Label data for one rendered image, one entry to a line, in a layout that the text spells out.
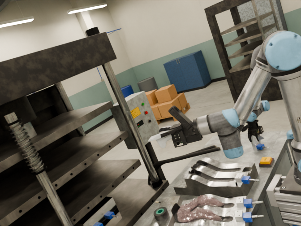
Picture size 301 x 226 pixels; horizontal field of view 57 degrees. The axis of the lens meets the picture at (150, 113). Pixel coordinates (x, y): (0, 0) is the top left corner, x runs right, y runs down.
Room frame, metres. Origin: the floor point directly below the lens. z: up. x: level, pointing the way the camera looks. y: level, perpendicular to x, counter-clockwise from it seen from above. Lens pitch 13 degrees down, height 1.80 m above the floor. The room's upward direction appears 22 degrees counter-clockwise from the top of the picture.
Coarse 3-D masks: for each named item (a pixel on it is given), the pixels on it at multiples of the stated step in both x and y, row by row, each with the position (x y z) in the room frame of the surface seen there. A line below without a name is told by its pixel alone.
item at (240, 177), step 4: (236, 176) 1.46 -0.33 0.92; (240, 176) 1.45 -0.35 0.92; (244, 176) 1.45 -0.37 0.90; (248, 176) 1.44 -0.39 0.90; (236, 180) 1.45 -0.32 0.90; (240, 180) 1.44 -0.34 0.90; (244, 180) 1.42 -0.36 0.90; (248, 180) 1.41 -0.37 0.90; (252, 180) 1.41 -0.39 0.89; (256, 180) 1.39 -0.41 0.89
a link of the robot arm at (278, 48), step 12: (276, 36) 0.87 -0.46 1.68; (288, 36) 0.85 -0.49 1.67; (300, 36) 0.86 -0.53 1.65; (264, 48) 0.94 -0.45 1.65; (276, 48) 0.86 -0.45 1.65; (288, 48) 0.84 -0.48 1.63; (300, 48) 0.83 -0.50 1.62; (276, 60) 0.86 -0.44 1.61; (288, 60) 0.84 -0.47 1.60; (300, 60) 0.83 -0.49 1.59; (276, 72) 0.89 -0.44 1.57; (288, 72) 0.86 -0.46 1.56; (300, 72) 0.85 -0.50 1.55; (288, 84) 0.88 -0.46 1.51; (300, 84) 0.86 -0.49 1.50; (288, 96) 0.88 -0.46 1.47; (300, 96) 0.87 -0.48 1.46; (288, 108) 0.90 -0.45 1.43; (300, 108) 0.87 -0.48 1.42; (300, 120) 0.87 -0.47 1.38; (300, 132) 0.88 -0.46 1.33; (300, 144) 0.89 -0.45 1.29; (300, 156) 0.89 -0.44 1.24; (300, 168) 0.87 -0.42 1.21
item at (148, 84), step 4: (144, 80) 8.81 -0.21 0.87; (148, 80) 8.48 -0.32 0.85; (152, 80) 8.55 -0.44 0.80; (140, 84) 8.56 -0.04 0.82; (144, 84) 8.49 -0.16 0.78; (148, 84) 8.48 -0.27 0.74; (152, 84) 8.51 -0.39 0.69; (156, 84) 8.67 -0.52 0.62; (140, 88) 8.63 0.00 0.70; (144, 88) 8.51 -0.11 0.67; (148, 88) 8.48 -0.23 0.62; (152, 88) 8.48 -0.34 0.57; (156, 88) 8.58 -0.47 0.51
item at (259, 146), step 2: (258, 142) 1.89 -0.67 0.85; (256, 144) 1.88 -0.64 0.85; (258, 144) 1.88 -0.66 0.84; (260, 144) 1.87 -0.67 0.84; (262, 144) 1.86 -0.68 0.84; (252, 146) 1.90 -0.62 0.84; (256, 146) 1.87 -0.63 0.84; (258, 146) 1.85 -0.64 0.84; (260, 146) 1.84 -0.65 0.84; (262, 146) 1.85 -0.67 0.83; (264, 146) 1.85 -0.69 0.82; (254, 148) 1.89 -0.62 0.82; (256, 148) 1.87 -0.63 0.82; (258, 148) 1.86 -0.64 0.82; (260, 148) 1.84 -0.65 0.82; (262, 148) 1.84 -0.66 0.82; (268, 148) 1.80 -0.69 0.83; (254, 150) 1.89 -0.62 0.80; (256, 150) 1.88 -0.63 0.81
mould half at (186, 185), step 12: (204, 168) 1.69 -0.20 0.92; (228, 168) 1.65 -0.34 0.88; (252, 168) 1.54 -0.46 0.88; (180, 180) 1.79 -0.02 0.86; (192, 180) 1.61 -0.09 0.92; (204, 180) 1.59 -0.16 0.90; (180, 192) 1.71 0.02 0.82; (192, 192) 1.64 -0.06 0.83; (204, 192) 1.57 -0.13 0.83; (216, 192) 1.51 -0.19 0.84; (228, 192) 1.45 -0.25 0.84; (240, 192) 1.40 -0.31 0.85
